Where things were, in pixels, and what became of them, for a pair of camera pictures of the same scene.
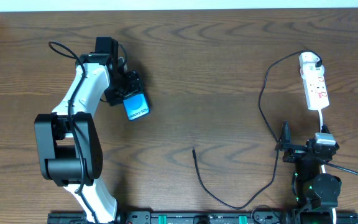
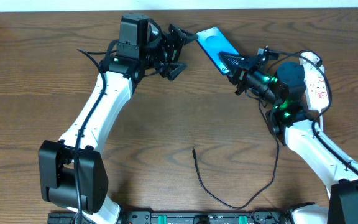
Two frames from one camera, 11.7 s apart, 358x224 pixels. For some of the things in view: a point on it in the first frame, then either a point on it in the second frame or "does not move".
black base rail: x=196 y=217 does not move
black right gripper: x=299 y=148 to x=244 y=73
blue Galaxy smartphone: x=136 y=106 to x=214 y=42
